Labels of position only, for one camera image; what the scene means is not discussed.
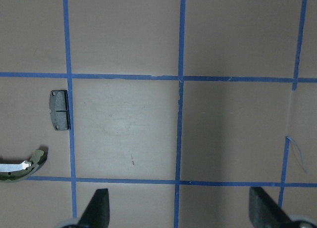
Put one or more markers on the curved green brake shoe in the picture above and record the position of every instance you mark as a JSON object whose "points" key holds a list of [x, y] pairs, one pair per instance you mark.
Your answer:
{"points": [[18, 171]]}

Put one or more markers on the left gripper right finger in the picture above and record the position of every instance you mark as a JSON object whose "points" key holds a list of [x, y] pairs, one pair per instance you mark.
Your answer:
{"points": [[264, 211]]}

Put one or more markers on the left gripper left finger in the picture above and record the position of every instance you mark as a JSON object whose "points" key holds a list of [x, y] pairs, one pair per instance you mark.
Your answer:
{"points": [[96, 214]]}

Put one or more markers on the black brake pad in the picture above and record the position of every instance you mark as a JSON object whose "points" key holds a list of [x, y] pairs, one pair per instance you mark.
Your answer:
{"points": [[59, 110]]}

